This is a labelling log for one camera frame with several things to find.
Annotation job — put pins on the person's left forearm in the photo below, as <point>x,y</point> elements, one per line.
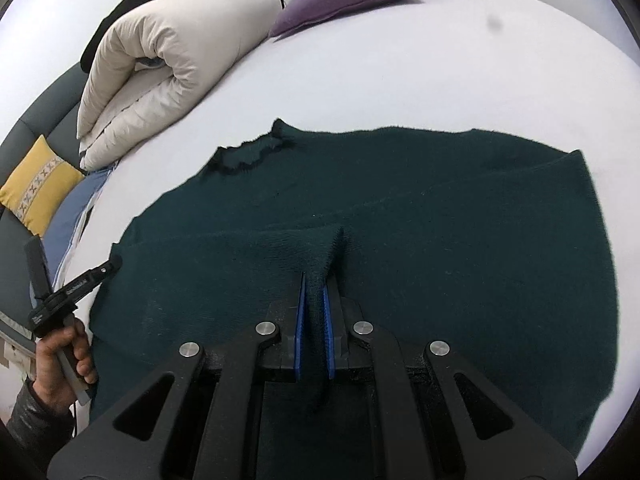
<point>35,420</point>

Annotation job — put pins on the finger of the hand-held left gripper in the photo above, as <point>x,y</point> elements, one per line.
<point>111,266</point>

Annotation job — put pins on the white bed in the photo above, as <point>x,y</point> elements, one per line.
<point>425,70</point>

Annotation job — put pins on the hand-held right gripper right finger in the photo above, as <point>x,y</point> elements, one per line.
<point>328,335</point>

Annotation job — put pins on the grey sofa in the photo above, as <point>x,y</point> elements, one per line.
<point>45,115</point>

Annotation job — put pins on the person's left hand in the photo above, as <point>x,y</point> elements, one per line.
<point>50,365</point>

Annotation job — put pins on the black cloth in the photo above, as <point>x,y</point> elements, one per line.
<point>130,7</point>

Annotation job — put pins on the blue pillow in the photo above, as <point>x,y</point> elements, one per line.
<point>67,225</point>

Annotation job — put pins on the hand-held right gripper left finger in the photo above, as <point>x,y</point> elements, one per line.
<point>299,330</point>

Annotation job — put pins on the yellow patterned cushion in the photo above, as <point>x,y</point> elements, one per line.
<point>37,185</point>

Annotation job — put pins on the folded beige duvet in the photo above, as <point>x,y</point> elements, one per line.
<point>170,65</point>

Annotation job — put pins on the dark green knit sweater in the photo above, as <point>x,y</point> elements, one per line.
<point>425,240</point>

